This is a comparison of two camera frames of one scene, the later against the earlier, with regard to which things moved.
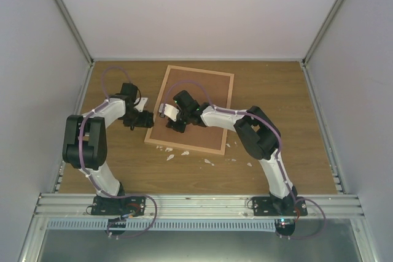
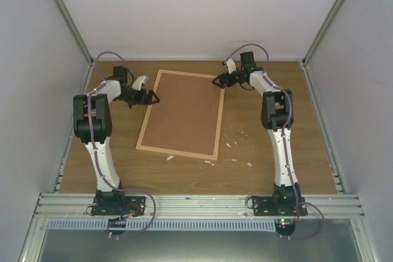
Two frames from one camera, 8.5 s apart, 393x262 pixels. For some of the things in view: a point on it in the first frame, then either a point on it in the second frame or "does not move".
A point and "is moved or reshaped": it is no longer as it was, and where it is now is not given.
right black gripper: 181,128 to 221,78
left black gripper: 145,121 to 142,100
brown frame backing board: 217,87 is moved or reshaped
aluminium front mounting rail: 198,206 does not move
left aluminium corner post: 67,15 does not move
